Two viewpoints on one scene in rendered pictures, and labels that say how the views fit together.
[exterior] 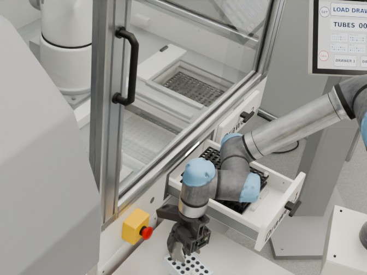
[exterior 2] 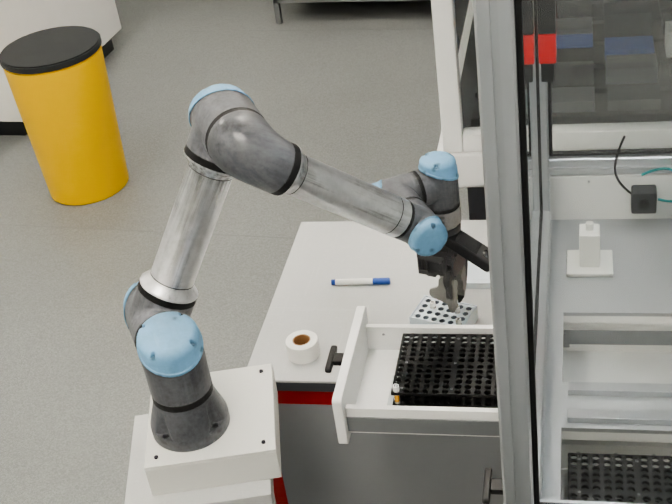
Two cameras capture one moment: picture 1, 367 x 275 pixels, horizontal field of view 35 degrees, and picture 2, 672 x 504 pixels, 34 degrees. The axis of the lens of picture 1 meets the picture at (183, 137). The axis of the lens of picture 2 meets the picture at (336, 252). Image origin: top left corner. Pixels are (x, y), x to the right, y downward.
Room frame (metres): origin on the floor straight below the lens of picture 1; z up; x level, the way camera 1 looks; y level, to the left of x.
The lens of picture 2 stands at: (2.90, -0.66, 2.24)
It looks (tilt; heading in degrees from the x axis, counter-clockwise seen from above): 33 degrees down; 168
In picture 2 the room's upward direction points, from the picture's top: 9 degrees counter-clockwise
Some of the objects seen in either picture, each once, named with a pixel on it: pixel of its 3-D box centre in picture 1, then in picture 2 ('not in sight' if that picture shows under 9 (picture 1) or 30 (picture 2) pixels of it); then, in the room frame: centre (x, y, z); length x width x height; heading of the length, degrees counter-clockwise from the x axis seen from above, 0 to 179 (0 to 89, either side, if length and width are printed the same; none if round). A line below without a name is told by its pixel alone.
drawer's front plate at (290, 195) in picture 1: (280, 210); (352, 372); (1.28, -0.33, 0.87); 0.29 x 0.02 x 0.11; 153
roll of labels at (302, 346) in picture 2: not in sight; (302, 347); (1.04, -0.38, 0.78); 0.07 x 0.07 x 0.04
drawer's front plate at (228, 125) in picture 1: (237, 119); not in sight; (1.70, -0.18, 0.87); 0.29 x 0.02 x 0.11; 153
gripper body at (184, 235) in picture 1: (191, 226); (442, 246); (1.08, -0.06, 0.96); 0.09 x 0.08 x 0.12; 46
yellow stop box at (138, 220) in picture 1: (136, 227); not in sight; (1.12, 0.09, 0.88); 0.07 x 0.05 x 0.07; 153
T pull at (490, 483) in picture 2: (246, 115); (494, 486); (1.69, -0.21, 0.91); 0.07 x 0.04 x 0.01; 153
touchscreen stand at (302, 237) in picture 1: (333, 144); not in sight; (2.12, -0.68, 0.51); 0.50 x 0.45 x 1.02; 12
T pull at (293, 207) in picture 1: (291, 207); (337, 359); (1.27, -0.35, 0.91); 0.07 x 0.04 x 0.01; 153
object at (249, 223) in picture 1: (221, 181); (461, 377); (1.37, -0.14, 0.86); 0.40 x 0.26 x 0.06; 63
